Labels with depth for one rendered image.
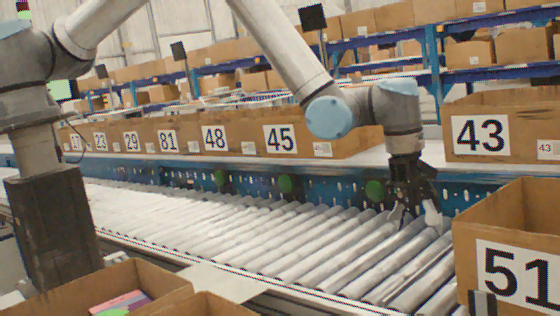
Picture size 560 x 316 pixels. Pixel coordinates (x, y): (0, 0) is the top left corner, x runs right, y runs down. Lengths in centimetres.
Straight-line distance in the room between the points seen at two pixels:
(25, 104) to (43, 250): 38
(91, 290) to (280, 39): 72
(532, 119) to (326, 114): 59
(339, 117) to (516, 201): 44
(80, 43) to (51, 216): 48
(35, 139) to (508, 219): 116
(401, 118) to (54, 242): 93
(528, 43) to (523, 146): 448
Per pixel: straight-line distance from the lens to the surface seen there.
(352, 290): 111
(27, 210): 139
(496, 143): 142
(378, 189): 155
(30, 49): 143
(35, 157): 141
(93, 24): 144
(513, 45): 590
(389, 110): 111
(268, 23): 104
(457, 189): 147
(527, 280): 92
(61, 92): 223
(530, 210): 120
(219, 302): 97
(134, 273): 129
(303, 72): 101
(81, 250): 144
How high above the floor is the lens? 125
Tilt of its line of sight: 11 degrees down
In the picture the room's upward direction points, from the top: 10 degrees counter-clockwise
